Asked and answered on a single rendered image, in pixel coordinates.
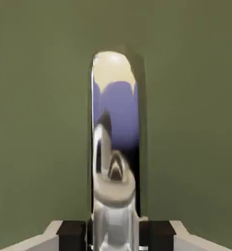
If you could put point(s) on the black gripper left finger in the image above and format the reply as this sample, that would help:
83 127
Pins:
70 235

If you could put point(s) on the olive green cabinet door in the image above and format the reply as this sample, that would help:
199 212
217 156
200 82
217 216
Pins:
186 98

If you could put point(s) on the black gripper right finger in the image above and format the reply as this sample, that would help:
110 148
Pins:
159 235

